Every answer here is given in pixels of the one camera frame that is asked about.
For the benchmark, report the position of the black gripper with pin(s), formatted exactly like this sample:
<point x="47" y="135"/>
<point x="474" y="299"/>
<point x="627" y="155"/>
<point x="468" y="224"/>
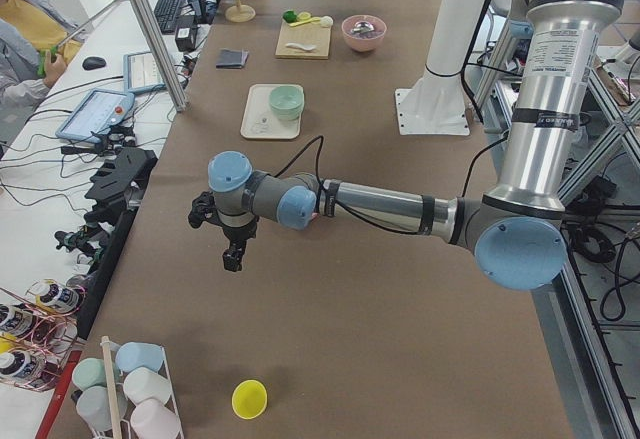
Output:
<point x="238" y="233"/>

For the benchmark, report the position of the white ceramic spoon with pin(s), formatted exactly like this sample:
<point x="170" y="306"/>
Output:
<point x="301" y="47"/>

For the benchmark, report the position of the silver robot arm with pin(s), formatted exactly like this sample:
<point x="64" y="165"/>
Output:
<point x="513" y="231"/>

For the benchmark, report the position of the green bowl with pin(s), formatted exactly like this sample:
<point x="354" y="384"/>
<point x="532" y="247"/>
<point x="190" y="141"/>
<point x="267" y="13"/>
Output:
<point x="286" y="102"/>

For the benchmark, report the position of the pink bowl with ice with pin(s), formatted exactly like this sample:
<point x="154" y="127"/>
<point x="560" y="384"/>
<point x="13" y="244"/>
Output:
<point x="359" y="44"/>

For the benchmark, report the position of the black tool stand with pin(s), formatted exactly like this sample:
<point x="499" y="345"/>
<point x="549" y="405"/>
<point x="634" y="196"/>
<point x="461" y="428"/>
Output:
<point x="116" y="185"/>

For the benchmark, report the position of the cream rabbit tray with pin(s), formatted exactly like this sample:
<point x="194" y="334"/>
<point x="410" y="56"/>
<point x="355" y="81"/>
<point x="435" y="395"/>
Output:
<point x="261" y="123"/>

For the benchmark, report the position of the yellow plastic cup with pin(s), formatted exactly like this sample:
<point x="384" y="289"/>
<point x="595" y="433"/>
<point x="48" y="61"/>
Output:
<point x="249" y="399"/>

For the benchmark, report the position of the blue cup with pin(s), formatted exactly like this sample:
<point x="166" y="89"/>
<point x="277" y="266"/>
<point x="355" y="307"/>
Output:
<point x="133" y="355"/>

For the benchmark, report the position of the white cup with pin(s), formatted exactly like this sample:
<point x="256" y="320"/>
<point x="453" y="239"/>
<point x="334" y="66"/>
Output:
<point x="143" y="384"/>

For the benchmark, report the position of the pink cup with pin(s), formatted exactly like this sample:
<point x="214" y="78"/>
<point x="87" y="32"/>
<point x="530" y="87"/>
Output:
<point x="152" y="419"/>

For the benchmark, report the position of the green cup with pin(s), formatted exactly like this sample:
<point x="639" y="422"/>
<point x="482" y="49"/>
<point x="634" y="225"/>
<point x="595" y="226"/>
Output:
<point x="89" y="372"/>

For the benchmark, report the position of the blue teach pendant tablet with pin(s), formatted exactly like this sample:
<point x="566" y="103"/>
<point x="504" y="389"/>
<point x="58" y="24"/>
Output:
<point x="98" y="112"/>

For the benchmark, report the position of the grey folded cloth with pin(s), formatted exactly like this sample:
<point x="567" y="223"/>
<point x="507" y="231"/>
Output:
<point x="231" y="59"/>

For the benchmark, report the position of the grey cup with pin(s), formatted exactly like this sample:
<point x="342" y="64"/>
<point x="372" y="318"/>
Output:
<point x="93" y="407"/>

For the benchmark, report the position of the black power adapter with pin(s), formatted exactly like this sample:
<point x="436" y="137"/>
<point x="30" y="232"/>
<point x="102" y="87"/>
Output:
<point x="186" y="33"/>

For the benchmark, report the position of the wooden cutting board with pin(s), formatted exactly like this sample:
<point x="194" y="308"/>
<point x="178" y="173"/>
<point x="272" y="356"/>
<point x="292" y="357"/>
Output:
<point x="306" y="34"/>

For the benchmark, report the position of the black computer mouse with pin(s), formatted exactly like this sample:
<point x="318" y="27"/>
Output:
<point x="93" y="62"/>

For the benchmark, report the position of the green lime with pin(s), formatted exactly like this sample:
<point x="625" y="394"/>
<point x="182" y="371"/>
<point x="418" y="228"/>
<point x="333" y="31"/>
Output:
<point x="289" y="16"/>

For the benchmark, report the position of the yellow plastic knife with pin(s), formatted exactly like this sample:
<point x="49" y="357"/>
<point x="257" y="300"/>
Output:
<point x="305" y="21"/>

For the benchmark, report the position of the white steamed bun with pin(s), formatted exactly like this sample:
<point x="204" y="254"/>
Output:
<point x="326" y="21"/>

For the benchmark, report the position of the black keyboard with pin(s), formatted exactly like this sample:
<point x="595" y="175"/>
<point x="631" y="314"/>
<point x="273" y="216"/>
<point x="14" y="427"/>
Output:
<point x="166" y="13"/>

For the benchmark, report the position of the metal ice scoop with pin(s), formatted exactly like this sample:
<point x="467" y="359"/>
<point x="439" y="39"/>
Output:
<point x="363" y="29"/>

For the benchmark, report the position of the seated person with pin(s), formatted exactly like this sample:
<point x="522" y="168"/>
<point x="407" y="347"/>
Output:
<point x="37" y="44"/>

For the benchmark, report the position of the copper wire bottle rack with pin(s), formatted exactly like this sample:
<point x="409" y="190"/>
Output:
<point x="39" y="335"/>

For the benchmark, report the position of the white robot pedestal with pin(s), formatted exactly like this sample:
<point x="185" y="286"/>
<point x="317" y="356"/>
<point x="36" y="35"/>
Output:
<point x="435" y="105"/>

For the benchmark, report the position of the aluminium frame post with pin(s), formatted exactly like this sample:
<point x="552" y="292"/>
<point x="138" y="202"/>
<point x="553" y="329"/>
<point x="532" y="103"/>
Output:
<point x="154" y="39"/>

